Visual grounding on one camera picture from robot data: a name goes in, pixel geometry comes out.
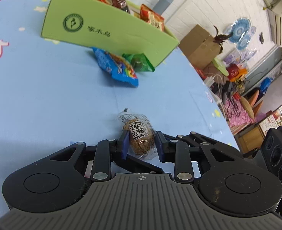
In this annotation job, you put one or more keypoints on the small green snack packet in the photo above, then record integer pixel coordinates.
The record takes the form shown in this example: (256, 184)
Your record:
(138, 62)

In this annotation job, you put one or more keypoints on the light green box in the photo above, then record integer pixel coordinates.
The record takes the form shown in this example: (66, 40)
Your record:
(221, 67)

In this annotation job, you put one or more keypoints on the blue paper fan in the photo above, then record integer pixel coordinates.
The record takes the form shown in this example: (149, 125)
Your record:
(239, 28)
(245, 40)

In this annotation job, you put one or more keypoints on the small clear brown cake packet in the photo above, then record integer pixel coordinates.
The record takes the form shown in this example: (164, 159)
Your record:
(137, 129)

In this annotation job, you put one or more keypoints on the pink floral cloth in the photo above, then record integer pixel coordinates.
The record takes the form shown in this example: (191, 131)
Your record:
(239, 117)

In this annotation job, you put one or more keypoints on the brown cardboard box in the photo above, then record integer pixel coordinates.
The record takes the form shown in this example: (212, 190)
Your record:
(198, 45)

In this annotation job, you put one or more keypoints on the dark dried plant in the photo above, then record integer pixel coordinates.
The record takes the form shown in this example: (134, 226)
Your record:
(221, 38)

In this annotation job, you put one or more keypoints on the green cardboard box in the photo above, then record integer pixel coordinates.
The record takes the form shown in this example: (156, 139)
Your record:
(107, 33)

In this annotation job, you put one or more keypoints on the dark brown chocolate packet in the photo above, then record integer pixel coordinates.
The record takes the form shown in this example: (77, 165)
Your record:
(118, 1)

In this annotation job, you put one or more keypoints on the white power strip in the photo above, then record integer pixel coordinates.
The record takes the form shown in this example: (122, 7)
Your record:
(212, 81)

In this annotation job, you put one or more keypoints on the blue plastic bag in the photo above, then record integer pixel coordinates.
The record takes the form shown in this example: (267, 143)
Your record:
(265, 85)

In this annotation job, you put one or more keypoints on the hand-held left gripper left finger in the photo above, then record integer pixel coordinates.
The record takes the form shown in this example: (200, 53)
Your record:
(124, 146)

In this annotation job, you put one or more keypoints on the red snack packet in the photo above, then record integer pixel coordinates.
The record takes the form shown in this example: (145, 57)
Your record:
(153, 16)

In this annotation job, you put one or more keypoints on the blue snack packet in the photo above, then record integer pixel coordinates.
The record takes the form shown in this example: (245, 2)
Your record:
(112, 67)

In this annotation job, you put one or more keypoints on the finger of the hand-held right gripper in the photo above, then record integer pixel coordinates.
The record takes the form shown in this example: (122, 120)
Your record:
(193, 134)
(141, 164)

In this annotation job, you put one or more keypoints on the red box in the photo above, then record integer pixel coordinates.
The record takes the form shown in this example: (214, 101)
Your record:
(233, 70)

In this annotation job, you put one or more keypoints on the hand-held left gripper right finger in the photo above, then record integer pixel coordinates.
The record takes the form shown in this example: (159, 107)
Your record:
(159, 146)

